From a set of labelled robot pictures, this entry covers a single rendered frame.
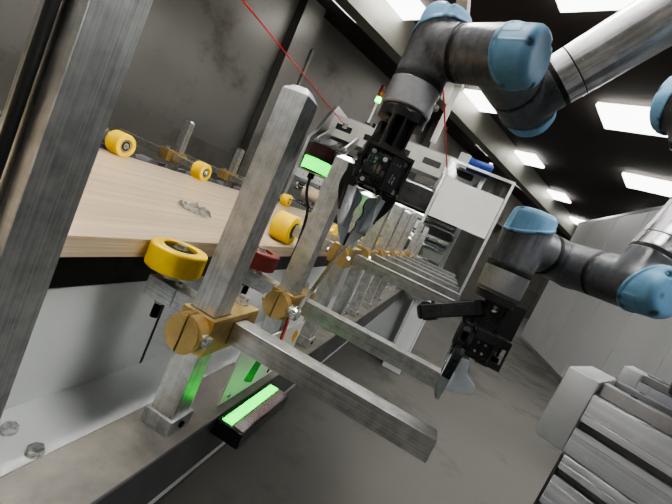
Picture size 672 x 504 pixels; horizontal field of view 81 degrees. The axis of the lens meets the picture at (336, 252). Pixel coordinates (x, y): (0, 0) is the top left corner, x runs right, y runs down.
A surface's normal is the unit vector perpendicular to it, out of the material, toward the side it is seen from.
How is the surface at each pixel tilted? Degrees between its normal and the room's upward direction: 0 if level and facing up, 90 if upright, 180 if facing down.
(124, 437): 0
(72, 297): 90
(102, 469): 0
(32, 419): 0
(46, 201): 90
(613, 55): 119
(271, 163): 90
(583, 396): 90
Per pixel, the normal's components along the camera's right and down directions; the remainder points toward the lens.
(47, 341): 0.87, 0.42
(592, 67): -0.29, 0.51
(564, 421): -0.66, -0.21
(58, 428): 0.41, -0.90
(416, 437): -0.28, -0.01
